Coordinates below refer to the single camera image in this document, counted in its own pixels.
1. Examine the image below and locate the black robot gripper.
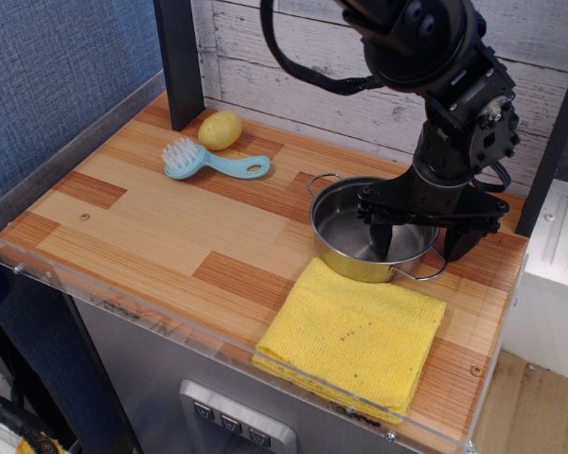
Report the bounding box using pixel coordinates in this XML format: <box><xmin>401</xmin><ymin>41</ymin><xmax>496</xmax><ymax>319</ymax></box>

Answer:
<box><xmin>357</xmin><ymin>163</ymin><xmax>510</xmax><ymax>261</ymax></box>

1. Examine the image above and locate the small stainless steel pan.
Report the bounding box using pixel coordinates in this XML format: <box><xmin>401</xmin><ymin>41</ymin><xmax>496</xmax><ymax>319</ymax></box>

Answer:
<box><xmin>307</xmin><ymin>173</ymin><xmax>449</xmax><ymax>283</ymax></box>

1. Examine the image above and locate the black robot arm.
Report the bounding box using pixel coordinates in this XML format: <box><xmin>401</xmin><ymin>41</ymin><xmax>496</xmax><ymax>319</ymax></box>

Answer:
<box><xmin>342</xmin><ymin>1</ymin><xmax>520</xmax><ymax>261</ymax></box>

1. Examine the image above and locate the folded yellow cloth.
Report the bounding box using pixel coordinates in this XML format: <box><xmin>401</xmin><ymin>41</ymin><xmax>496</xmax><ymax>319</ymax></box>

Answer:
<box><xmin>252</xmin><ymin>257</ymin><xmax>446</xmax><ymax>424</ymax></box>

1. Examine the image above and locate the white ribbed appliance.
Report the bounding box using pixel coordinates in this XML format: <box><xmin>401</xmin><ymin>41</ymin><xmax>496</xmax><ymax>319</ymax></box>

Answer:
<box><xmin>502</xmin><ymin>180</ymin><xmax>568</xmax><ymax>377</ymax></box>

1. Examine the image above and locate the yellow plastic potato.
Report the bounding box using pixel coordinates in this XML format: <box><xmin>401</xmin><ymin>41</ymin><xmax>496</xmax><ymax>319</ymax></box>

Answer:
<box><xmin>198</xmin><ymin>111</ymin><xmax>242</xmax><ymax>151</ymax></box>

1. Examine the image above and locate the light blue scrub brush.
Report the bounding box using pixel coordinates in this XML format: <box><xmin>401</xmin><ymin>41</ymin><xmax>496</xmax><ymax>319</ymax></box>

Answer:
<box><xmin>162</xmin><ymin>138</ymin><xmax>271</xmax><ymax>180</ymax></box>

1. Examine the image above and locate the silver button control panel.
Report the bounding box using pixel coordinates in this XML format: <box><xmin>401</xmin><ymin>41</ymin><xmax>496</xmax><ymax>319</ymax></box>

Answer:
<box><xmin>179</xmin><ymin>379</ymin><xmax>297</xmax><ymax>454</ymax></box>

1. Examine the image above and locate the stainless steel cabinet front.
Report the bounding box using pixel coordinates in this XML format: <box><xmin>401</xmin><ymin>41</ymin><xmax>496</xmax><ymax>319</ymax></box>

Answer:
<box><xmin>73</xmin><ymin>295</ymin><xmax>422</xmax><ymax>454</ymax></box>

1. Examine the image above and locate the clear acrylic edge guard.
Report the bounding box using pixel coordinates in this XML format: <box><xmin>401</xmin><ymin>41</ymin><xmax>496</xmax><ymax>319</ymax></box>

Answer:
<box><xmin>0</xmin><ymin>208</ymin><xmax>527</xmax><ymax>453</ymax></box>

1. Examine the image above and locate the yellow black object bottom left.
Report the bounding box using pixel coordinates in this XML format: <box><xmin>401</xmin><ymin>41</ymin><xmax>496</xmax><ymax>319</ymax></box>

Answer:
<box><xmin>0</xmin><ymin>396</ymin><xmax>67</xmax><ymax>453</ymax></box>

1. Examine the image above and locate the right dark vertical post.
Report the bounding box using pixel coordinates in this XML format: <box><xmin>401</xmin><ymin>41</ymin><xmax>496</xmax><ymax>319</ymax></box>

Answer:
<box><xmin>515</xmin><ymin>88</ymin><xmax>568</xmax><ymax>237</ymax></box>

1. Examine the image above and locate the dark vertical post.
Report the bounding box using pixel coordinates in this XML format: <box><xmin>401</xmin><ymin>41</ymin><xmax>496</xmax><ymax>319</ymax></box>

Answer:
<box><xmin>515</xmin><ymin>88</ymin><xmax>568</xmax><ymax>237</ymax></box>
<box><xmin>152</xmin><ymin>0</ymin><xmax>204</xmax><ymax>131</ymax></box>

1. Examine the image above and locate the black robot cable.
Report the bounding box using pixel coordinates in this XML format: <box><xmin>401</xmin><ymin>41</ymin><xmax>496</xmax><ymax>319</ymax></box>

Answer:
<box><xmin>258</xmin><ymin>0</ymin><xmax>384</xmax><ymax>96</ymax></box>

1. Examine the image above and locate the left dark vertical post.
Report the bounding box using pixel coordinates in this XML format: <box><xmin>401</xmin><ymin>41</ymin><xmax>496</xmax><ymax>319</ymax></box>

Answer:
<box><xmin>152</xmin><ymin>0</ymin><xmax>204</xmax><ymax>131</ymax></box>

